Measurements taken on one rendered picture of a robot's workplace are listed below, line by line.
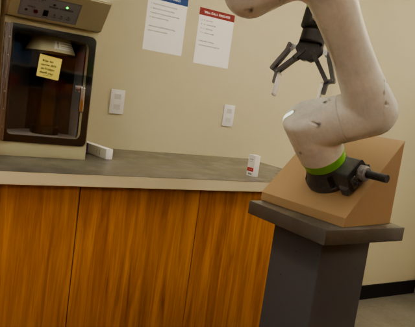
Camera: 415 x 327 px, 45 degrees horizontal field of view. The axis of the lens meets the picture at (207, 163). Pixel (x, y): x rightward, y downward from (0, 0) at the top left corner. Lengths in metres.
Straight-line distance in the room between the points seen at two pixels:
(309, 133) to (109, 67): 1.28
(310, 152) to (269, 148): 1.52
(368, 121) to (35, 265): 1.09
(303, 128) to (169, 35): 1.32
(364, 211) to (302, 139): 0.26
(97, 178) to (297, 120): 0.67
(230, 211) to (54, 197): 0.68
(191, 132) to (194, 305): 0.97
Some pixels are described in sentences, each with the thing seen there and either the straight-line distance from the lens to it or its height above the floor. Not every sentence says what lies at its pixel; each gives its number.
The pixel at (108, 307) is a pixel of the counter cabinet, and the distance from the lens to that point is 1.82.
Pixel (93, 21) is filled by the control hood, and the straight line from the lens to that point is 1.85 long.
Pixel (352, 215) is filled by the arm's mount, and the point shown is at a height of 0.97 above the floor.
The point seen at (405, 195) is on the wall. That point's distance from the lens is 3.83.
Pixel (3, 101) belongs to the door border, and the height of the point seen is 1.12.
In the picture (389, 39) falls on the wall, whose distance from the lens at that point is 3.48.
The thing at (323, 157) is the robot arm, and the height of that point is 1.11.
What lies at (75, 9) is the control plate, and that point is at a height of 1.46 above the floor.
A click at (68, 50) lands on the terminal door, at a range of 1.86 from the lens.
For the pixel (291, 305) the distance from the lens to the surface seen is 1.50.
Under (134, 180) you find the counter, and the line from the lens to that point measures 1.67.
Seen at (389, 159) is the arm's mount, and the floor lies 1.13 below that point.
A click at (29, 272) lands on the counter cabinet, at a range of 1.69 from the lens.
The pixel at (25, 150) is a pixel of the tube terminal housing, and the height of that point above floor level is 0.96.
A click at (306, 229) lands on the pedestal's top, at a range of 1.34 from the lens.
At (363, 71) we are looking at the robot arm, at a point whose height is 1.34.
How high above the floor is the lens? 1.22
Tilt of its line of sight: 7 degrees down
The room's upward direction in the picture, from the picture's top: 8 degrees clockwise
